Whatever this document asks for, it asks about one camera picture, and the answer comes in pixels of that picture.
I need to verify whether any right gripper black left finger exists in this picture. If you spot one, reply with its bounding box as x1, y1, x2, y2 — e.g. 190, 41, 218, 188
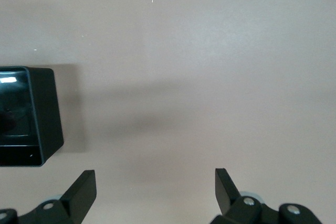
0, 170, 97, 224

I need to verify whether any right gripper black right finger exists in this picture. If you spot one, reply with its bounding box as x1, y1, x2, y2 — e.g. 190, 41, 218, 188
209, 167, 323, 224

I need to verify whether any black plastic box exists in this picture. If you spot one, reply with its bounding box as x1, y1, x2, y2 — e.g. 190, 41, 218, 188
0, 66, 65, 168

